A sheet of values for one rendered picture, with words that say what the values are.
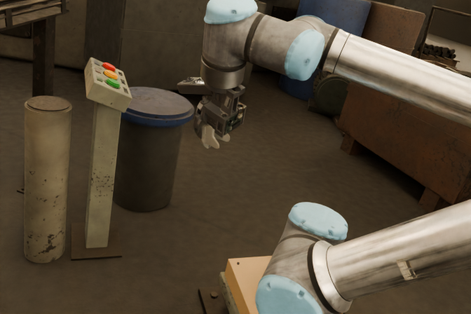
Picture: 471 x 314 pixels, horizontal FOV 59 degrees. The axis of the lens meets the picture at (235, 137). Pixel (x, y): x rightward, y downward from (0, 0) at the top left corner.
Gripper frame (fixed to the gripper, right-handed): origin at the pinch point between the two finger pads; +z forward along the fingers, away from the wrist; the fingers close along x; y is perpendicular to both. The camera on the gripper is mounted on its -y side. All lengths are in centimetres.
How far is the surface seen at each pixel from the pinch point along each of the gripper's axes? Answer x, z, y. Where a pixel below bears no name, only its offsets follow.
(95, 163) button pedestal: -10.6, 27.3, -33.5
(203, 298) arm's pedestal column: -7, 54, 12
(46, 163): -23.2, 21.1, -37.2
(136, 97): 22, 31, -55
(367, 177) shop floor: 128, 99, 17
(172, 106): 29, 31, -42
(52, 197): -25, 32, -35
